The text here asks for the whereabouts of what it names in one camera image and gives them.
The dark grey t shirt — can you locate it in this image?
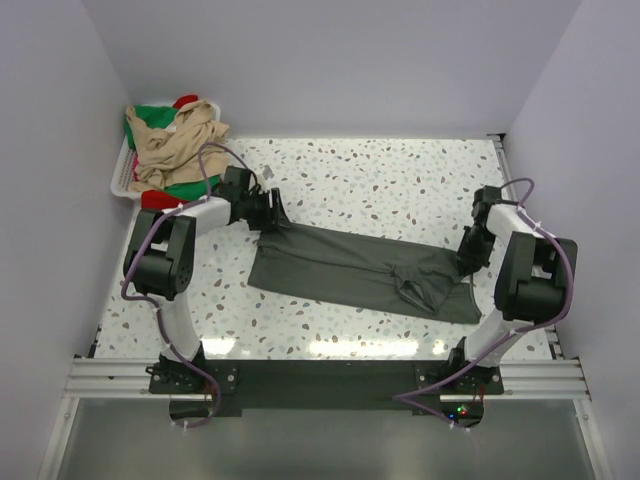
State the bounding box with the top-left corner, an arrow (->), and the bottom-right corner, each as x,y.
248,224 -> 481,325

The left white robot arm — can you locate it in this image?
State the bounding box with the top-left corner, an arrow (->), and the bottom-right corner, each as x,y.
121,167 -> 290,395

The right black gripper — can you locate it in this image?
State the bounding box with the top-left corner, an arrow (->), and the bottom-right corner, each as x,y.
456,225 -> 497,276

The beige t shirt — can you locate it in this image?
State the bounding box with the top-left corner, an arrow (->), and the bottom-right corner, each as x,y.
124,99 -> 232,191

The purple cable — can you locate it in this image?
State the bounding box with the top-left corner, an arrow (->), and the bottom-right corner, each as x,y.
391,177 -> 579,416
121,142 -> 251,431

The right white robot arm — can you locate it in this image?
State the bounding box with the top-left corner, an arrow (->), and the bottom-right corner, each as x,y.
435,186 -> 578,393

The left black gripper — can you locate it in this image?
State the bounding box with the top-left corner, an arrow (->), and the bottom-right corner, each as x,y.
240,187 -> 290,230

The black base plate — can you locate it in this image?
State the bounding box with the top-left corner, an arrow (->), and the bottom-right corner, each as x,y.
146,358 -> 504,425

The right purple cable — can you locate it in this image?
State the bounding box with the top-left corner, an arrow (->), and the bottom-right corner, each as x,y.
391,177 -> 579,416

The white plastic basket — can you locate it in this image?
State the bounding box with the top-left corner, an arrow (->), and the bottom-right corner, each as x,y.
109,102 -> 224,202

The green t shirt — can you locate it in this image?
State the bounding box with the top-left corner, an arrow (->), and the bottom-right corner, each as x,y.
124,103 -> 226,201

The aluminium frame rail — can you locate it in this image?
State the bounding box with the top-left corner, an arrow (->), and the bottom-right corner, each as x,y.
64,359 -> 590,400

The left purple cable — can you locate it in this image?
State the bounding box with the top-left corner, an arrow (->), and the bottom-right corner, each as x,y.
121,142 -> 251,431

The red t shirt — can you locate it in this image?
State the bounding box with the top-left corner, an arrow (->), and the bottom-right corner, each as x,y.
141,94 -> 199,210

